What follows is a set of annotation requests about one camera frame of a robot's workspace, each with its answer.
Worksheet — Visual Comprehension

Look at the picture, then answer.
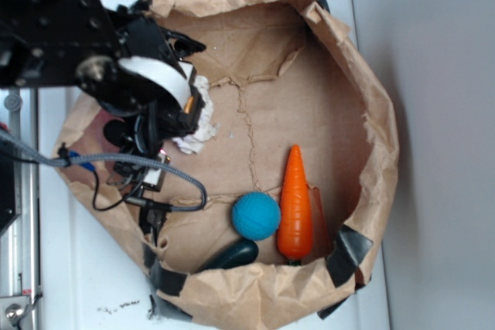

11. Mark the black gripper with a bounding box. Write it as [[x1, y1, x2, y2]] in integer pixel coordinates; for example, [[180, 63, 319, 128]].
[[0, 0, 208, 114]]

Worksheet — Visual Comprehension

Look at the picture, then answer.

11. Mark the white paper ball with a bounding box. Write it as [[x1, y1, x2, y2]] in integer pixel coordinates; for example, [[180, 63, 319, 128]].
[[172, 75, 220, 155]]

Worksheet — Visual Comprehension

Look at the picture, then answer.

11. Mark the brown paper bag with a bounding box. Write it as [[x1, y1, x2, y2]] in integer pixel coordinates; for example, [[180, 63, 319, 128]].
[[52, 0, 400, 327]]

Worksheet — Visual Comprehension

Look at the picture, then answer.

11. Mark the blue dimpled foam ball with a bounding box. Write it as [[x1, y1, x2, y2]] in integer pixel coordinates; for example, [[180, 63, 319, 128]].
[[231, 192, 281, 241]]

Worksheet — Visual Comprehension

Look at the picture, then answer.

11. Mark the dark green toy vegetable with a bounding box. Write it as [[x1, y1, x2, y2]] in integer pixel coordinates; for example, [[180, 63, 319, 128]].
[[196, 239, 259, 273]]

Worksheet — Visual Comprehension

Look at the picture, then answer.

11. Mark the orange plastic toy carrot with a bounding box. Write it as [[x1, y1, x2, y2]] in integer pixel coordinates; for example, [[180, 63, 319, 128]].
[[277, 145, 313, 265]]

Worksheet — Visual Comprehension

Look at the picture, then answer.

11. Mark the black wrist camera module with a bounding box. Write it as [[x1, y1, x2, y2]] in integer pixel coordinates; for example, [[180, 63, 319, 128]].
[[92, 101, 202, 215]]

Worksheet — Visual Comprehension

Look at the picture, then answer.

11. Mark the braided grey cable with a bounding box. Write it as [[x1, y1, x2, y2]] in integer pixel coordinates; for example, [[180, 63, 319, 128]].
[[0, 131, 208, 213]]

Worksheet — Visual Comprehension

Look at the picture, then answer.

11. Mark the aluminium rail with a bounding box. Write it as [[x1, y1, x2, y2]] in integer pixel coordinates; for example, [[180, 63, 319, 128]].
[[1, 88, 43, 329]]

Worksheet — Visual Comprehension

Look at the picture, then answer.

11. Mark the black octagonal mount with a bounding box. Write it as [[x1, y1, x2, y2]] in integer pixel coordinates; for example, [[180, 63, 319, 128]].
[[0, 139, 20, 236]]

